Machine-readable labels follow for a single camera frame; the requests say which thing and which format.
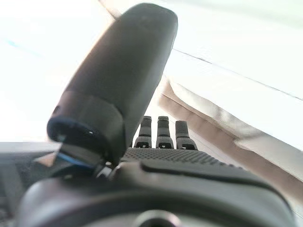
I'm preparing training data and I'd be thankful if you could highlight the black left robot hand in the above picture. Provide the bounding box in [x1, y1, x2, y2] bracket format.
[18, 2, 296, 227]

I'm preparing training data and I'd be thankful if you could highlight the bed with beige sheet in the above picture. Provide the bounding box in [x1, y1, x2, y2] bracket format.
[157, 75, 303, 227]

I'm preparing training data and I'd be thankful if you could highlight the white duvet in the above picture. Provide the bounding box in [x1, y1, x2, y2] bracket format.
[104, 0, 303, 152]

